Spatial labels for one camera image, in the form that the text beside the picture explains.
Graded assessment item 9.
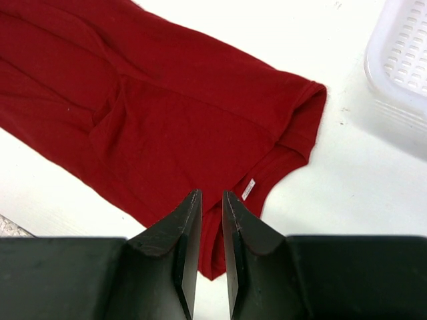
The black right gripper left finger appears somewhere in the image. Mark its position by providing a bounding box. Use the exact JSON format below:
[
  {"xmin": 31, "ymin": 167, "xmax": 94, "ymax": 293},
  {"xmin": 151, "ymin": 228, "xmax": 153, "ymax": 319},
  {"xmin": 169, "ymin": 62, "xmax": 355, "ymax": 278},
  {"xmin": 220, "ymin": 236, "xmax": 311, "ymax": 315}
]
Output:
[{"xmin": 1, "ymin": 190, "xmax": 202, "ymax": 319}]

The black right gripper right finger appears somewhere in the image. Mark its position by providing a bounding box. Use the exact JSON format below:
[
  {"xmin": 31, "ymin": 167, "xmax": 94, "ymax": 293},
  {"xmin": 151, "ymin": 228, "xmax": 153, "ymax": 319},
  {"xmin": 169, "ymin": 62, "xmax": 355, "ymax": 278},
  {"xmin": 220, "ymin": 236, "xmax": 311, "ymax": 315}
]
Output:
[{"xmin": 222, "ymin": 191, "xmax": 426, "ymax": 319}]

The red t-shirt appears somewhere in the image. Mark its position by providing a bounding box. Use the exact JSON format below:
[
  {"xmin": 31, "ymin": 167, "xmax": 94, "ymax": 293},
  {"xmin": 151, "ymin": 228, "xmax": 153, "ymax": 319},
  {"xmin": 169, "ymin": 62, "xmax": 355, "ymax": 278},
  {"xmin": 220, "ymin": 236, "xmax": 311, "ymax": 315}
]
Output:
[{"xmin": 1, "ymin": 1, "xmax": 327, "ymax": 279}]

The white plastic laundry basket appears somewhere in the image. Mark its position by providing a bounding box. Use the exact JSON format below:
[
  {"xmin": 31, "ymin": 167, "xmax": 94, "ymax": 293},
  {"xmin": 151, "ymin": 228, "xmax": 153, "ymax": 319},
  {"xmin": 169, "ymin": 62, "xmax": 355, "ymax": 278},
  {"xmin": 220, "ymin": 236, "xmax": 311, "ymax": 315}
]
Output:
[{"xmin": 364, "ymin": 1, "xmax": 426, "ymax": 159}]

